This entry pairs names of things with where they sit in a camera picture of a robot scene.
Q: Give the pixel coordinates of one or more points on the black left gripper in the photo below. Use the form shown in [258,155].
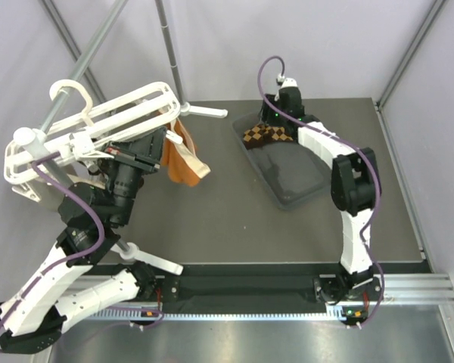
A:
[144,153]

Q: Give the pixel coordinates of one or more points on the white plastic clip hanger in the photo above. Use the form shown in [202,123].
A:
[121,119]

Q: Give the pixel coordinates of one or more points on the orange sock with cream cuff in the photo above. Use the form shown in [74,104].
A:
[183,165]

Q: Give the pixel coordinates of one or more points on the brown orange argyle sock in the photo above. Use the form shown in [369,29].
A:
[262,134]

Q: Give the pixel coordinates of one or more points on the cream white ribbed sock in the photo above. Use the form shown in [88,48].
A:
[49,196]

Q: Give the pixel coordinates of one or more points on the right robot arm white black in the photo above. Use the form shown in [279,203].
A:
[355,187]

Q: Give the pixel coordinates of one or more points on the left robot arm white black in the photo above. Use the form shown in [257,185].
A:
[42,310]

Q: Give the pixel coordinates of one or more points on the white stand base foot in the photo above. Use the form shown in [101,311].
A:
[187,109]
[129,252]

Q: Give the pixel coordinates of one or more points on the white pole joint connector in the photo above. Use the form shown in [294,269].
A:
[32,141]

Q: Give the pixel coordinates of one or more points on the thin grey back stand pole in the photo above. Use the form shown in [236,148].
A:
[168,41]

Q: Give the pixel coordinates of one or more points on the clear plastic bin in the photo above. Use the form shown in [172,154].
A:
[291,174]

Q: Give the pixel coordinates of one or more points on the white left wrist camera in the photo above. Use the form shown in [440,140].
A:
[80,147]

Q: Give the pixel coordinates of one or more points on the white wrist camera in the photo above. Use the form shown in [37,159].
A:
[80,147]
[286,82]

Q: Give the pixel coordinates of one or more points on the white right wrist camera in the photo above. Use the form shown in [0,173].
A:
[286,82]

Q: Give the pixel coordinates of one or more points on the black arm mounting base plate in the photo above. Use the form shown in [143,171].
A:
[243,295]

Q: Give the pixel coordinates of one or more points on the aluminium frame rail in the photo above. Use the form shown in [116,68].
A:
[399,290]

